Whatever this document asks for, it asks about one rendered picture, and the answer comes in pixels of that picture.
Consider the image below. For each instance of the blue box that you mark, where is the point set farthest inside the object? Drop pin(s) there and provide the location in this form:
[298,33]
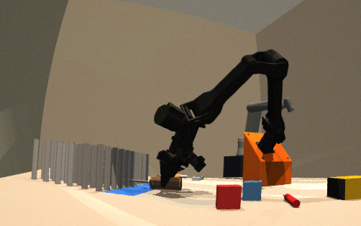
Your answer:
[252,190]

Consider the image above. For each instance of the red-handled screwdriver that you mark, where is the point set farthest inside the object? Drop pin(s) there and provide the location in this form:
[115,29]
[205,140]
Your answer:
[292,200]

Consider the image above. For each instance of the yellow box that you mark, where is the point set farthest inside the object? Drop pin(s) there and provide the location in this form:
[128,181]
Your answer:
[344,188]

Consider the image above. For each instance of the blue flat strip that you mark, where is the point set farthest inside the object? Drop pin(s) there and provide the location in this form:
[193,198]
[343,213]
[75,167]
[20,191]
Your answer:
[132,190]

